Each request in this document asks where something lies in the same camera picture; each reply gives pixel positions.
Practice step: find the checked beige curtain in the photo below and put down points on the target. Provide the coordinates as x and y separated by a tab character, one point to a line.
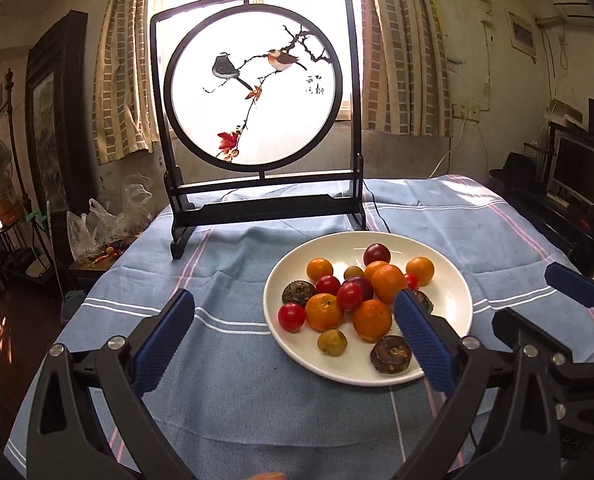
122	60
407	50

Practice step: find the clear plastic bag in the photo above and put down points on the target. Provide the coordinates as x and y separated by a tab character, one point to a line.
137	200
92	230

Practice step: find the white wall outlet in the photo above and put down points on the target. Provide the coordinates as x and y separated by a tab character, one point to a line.
464	111

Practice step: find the dark coat stand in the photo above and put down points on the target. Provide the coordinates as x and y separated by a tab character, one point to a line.
12	110

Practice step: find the white round plate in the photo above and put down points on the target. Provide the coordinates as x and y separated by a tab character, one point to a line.
357	360

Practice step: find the orange mandarin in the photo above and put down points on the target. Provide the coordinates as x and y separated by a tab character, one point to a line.
373	267
372	321
319	268
420	270
324	311
389	284

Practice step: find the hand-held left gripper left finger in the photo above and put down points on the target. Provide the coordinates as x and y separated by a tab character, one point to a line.
162	340

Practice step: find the red cherry tomato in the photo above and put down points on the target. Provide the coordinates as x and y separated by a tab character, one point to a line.
328	285
290	318
349	297
411	282

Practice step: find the dark red plum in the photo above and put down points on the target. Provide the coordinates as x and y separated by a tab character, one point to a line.
376	253
365	285

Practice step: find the bird painting table screen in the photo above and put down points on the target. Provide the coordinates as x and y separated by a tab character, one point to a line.
252	110

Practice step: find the blue striped tablecloth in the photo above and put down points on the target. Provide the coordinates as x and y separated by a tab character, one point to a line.
227	285

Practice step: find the white framed picture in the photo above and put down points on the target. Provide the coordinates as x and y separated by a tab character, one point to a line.
523	35

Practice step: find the dark framed painting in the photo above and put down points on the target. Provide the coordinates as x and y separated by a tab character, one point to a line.
52	135

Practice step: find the small yellow fruit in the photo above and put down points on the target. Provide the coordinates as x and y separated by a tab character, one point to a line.
332	342
353	273

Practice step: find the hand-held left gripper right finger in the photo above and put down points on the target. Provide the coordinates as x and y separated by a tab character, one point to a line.
424	340

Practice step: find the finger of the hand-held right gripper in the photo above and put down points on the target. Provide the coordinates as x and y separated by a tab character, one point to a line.
552	332
574	285

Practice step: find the computer monitor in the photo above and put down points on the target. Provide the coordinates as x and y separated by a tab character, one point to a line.
577	170

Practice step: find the black hat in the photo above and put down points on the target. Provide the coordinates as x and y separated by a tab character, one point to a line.
519	170

